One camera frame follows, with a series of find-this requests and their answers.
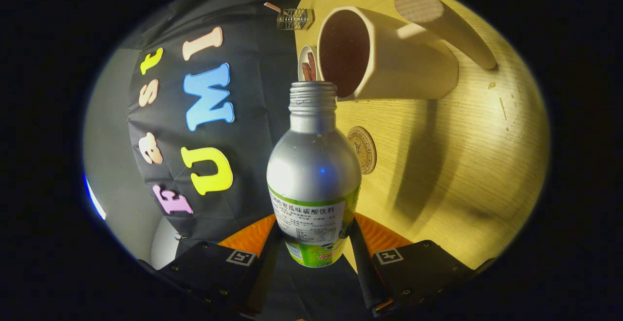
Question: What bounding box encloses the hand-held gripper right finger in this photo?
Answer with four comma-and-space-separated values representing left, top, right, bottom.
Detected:
348, 212, 495, 318

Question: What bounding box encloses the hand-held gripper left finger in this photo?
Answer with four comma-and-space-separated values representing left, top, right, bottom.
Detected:
139, 214, 283, 318

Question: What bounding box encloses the silver green juice bottle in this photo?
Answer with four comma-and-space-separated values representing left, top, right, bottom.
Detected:
266, 81, 362, 268

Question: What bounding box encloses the round wooden coaster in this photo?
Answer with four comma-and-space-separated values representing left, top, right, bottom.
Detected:
347, 126, 377, 175

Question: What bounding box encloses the beige cup with wooden handle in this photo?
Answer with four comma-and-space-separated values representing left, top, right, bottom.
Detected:
317, 0, 498, 101

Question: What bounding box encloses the wooden table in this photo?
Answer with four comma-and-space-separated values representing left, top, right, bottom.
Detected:
294, 0, 550, 270

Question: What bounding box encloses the black backdrop cloth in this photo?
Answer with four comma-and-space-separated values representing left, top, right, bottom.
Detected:
119, 0, 375, 321

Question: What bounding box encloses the white oval plate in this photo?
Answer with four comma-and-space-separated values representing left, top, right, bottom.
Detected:
298, 45, 319, 83

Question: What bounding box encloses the wire mesh holder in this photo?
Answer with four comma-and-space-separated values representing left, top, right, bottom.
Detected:
276, 7, 315, 31

